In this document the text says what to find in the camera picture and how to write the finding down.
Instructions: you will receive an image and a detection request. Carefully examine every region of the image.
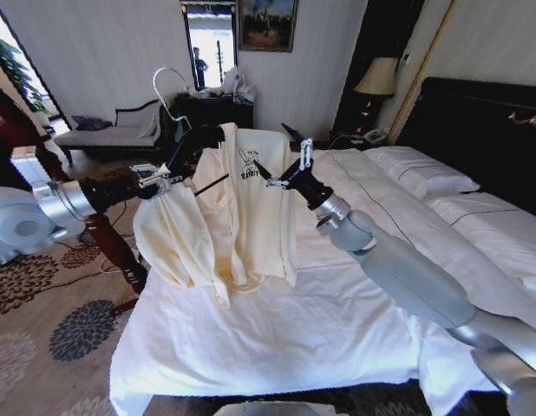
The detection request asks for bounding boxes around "table lamp with cream shade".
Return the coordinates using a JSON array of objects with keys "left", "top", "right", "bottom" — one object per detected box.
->
[{"left": 351, "top": 55, "right": 400, "bottom": 119}]

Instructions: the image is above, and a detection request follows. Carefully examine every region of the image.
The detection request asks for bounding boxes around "black hanger with white hook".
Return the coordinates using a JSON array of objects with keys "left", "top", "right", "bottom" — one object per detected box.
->
[{"left": 152, "top": 66, "right": 231, "bottom": 197}]

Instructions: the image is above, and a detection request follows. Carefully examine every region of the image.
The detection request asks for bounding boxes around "floral patterned rug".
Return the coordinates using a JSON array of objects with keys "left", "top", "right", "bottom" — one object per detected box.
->
[{"left": 0, "top": 168, "right": 143, "bottom": 416}]

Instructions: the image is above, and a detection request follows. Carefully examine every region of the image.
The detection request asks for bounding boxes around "grey chaise lounge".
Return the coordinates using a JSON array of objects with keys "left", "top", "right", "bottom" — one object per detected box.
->
[{"left": 54, "top": 99, "right": 176, "bottom": 165}]

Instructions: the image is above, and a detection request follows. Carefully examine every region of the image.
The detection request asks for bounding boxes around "cream rabbit print shirt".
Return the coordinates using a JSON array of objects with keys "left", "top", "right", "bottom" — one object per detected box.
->
[{"left": 132, "top": 122, "right": 300, "bottom": 309}]

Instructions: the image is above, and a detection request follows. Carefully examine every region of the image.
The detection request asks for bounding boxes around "cream throw cloth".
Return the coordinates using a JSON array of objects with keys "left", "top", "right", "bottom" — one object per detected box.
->
[{"left": 137, "top": 103, "right": 164, "bottom": 140}]

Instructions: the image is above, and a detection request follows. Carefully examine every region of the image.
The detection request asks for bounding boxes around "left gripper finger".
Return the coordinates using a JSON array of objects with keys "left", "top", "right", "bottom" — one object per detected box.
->
[
  {"left": 137, "top": 172, "right": 187, "bottom": 193},
  {"left": 128, "top": 163, "right": 171, "bottom": 179}
]

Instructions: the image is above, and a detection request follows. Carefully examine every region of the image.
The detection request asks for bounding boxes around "framed painting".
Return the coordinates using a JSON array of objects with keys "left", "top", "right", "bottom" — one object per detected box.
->
[{"left": 238, "top": 0, "right": 301, "bottom": 54}]

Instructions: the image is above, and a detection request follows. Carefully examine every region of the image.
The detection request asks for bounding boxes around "white pillow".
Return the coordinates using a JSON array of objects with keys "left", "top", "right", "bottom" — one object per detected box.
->
[
  {"left": 425, "top": 192, "right": 536, "bottom": 289},
  {"left": 363, "top": 145, "right": 482, "bottom": 199}
]

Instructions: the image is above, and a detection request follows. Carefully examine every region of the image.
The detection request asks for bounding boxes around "white robot front shell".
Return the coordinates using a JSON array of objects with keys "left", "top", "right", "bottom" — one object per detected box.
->
[{"left": 214, "top": 400, "right": 335, "bottom": 416}]

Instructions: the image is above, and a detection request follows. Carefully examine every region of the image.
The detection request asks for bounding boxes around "wall mirror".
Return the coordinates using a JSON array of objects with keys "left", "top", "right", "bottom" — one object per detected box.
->
[{"left": 179, "top": 0, "right": 240, "bottom": 93}]

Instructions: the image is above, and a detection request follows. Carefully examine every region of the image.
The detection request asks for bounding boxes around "white telephone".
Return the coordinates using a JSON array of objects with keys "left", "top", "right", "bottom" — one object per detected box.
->
[{"left": 362, "top": 127, "right": 389, "bottom": 145}]

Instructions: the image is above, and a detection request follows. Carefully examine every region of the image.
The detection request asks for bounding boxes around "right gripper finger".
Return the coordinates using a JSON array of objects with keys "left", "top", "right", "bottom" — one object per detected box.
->
[
  {"left": 250, "top": 159, "right": 291, "bottom": 191},
  {"left": 280, "top": 122, "right": 316, "bottom": 172}
]

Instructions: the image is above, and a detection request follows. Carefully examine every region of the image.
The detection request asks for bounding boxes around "person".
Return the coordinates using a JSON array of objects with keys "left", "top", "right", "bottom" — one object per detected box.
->
[{"left": 191, "top": 46, "right": 210, "bottom": 90}]

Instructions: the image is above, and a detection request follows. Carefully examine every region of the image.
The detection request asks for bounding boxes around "green plant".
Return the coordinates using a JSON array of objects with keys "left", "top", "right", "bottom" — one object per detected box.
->
[{"left": 0, "top": 32, "right": 44, "bottom": 114}]

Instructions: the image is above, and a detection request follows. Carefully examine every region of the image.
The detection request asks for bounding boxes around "dark wooden dresser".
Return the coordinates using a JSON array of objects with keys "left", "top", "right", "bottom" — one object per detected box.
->
[{"left": 175, "top": 92, "right": 256, "bottom": 130}]

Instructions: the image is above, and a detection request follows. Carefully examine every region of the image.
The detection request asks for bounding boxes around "red-brown wooden bedpost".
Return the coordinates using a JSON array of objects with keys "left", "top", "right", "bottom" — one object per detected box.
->
[{"left": 0, "top": 76, "right": 148, "bottom": 296}]

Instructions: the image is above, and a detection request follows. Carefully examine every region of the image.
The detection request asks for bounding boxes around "white floor cable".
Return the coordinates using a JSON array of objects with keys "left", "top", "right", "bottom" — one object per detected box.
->
[{"left": 97, "top": 254, "right": 123, "bottom": 277}]

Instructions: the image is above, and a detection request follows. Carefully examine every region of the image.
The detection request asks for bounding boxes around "purple cushion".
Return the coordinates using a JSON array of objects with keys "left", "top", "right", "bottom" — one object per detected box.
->
[{"left": 71, "top": 114, "right": 114, "bottom": 132}]

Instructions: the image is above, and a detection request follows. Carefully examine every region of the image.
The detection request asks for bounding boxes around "white bed sheet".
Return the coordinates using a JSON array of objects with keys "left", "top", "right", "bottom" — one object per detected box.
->
[{"left": 108, "top": 145, "right": 536, "bottom": 416}]

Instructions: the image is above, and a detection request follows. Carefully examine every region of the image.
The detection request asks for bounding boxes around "dark wooden headboard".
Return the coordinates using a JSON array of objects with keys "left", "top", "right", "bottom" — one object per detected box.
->
[{"left": 396, "top": 76, "right": 536, "bottom": 210}]

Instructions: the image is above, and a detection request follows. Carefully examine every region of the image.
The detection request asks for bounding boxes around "white plastic bag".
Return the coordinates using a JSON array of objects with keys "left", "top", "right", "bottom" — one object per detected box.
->
[{"left": 221, "top": 65, "right": 257, "bottom": 104}]

